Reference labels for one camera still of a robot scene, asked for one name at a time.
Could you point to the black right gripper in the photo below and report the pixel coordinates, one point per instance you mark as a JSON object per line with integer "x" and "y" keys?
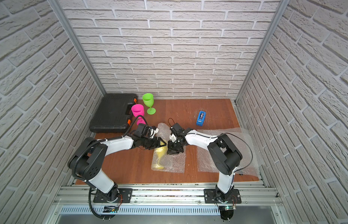
{"x": 171, "y": 150}

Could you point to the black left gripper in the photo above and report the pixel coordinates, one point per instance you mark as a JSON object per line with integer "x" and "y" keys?
{"x": 149, "y": 141}

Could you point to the yellow plastic wine glass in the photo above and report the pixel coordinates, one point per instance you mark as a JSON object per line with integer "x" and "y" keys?
{"x": 160, "y": 153}

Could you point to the blue tape dispenser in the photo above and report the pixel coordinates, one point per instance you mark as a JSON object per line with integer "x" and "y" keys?
{"x": 201, "y": 118}

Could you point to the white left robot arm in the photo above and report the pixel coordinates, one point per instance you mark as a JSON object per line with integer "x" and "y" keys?
{"x": 86, "y": 162}

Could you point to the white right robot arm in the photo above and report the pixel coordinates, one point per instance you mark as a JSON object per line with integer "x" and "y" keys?
{"x": 224, "y": 153}

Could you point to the pink plastic wine glass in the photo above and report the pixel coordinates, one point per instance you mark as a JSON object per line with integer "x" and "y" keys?
{"x": 138, "y": 111}

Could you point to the green plastic wine glass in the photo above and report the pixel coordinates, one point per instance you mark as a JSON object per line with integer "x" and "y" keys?
{"x": 148, "y": 100}

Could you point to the black plastic tool case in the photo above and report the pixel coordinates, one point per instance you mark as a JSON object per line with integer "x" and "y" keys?
{"x": 114, "y": 113}

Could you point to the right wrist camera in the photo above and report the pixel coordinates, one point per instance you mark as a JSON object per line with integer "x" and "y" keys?
{"x": 177, "y": 132}

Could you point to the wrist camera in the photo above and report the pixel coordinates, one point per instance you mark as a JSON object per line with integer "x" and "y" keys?
{"x": 177, "y": 132}
{"x": 145, "y": 131}

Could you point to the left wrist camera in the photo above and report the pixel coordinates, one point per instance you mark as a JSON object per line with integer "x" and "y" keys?
{"x": 145, "y": 131}

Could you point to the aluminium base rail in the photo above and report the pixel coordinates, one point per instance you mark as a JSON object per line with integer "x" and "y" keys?
{"x": 186, "y": 203}

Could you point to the left aluminium corner post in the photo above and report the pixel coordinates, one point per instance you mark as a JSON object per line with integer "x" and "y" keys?
{"x": 58, "y": 10}

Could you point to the aluminium corner post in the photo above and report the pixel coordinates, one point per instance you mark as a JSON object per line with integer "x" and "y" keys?
{"x": 58, "y": 10}
{"x": 267, "y": 37}

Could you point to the right aluminium corner post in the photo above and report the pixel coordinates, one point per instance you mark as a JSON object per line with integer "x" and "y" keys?
{"x": 267, "y": 37}

